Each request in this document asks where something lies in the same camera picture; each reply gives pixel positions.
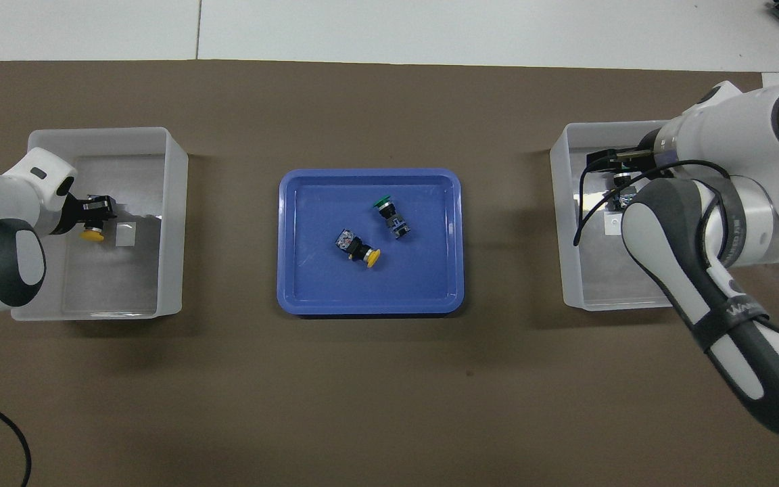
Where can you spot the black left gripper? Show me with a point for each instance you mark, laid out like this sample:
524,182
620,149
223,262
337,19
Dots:
70,218

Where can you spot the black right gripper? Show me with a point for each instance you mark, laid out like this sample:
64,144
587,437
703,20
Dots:
606,160

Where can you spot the yellow push button switch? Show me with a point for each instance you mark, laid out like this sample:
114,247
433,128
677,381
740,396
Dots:
359,249
92,235

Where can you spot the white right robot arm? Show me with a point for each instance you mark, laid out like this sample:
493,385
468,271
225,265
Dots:
734,135

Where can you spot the white paper label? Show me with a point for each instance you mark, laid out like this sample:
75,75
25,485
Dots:
126,235
611,224

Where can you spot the translucent white plastic box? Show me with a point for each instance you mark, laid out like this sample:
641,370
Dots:
592,270
126,284

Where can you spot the blue plastic tray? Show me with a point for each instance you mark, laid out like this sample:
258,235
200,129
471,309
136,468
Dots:
322,284

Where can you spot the brown paper table mat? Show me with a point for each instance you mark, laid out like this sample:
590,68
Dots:
389,406

